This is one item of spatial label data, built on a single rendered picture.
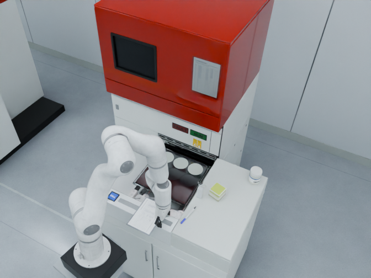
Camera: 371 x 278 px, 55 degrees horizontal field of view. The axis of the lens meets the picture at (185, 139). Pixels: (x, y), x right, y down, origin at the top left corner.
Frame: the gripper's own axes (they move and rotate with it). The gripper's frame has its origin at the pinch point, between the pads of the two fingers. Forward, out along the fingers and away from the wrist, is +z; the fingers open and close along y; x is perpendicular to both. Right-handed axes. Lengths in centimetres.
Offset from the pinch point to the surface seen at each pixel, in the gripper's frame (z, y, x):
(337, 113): 47, -206, 73
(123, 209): 1.2, 4.3, -23.3
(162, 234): 7.6, 4.7, 1.8
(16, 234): 97, 17, -130
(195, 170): 7.2, -45.7, -2.4
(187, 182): 7.3, -34.6, -2.0
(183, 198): 7.3, -22.2, 0.9
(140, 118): -7, -58, -51
